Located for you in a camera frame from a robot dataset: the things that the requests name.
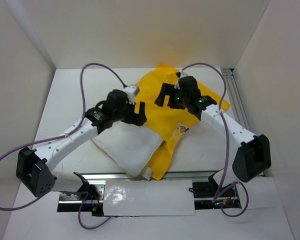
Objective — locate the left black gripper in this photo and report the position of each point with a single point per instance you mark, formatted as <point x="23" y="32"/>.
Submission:
<point x="135" y="118"/>

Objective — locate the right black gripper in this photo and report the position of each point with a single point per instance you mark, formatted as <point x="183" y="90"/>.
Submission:
<point x="167" y="89"/>

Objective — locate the white pillow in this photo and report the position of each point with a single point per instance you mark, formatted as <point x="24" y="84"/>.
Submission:
<point x="130" y="146"/>

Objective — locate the yellow pikachu pillowcase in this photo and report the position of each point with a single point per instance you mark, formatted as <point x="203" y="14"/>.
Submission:
<point x="170" y="124"/>

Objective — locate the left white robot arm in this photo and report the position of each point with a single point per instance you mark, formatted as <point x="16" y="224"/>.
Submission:
<point x="35" y="168"/>

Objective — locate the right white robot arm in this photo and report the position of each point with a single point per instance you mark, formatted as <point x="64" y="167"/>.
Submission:
<point x="247" y="154"/>

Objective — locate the white cover plate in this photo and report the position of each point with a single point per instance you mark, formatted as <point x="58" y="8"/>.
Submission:
<point x="135" y="198"/>

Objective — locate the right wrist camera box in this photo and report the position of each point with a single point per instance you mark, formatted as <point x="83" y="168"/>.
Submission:
<point x="179" y="76"/>

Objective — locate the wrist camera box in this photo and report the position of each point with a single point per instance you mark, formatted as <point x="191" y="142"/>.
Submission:
<point x="131" y="91"/>
<point x="179" y="76"/>

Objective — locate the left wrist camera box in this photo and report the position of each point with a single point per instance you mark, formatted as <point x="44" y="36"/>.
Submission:
<point x="131" y="91"/>

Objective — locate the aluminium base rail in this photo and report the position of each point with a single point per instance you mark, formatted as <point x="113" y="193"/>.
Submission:
<point x="174" y="103"/>

